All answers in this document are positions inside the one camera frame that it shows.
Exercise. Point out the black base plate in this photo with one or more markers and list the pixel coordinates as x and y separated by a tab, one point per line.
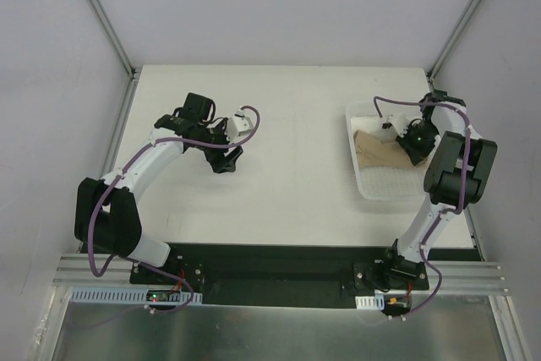
320	277

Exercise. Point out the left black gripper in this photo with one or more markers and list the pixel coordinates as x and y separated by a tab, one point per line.
220	155

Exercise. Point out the beige t shirt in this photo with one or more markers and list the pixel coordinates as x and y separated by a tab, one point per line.
371	152

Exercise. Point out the white plastic basket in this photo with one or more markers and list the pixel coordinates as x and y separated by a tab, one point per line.
385	183

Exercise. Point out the right white cable duct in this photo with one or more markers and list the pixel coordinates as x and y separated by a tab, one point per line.
376	302

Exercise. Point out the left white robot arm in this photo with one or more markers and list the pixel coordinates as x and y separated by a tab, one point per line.
107	216

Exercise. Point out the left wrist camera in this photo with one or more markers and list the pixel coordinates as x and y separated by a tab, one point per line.
238	126

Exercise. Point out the aluminium frame post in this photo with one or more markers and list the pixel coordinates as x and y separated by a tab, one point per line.
458	30
113	39

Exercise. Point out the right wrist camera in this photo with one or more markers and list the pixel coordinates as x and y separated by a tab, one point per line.
399	123

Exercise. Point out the right aluminium frame post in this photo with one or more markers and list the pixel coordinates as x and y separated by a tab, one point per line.
458	30

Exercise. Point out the rolled white t shirt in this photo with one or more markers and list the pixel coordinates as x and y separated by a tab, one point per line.
374	126

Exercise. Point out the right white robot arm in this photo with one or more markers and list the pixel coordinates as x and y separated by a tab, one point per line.
460	162

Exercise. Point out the aluminium front rail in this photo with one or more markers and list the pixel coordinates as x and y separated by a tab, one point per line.
459	277

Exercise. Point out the left aluminium frame post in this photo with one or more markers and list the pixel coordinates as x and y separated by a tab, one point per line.
113	39

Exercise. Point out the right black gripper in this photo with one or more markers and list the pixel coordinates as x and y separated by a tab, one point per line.
411	146

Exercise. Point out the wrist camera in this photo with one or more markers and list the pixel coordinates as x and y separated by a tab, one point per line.
399	123
238	126

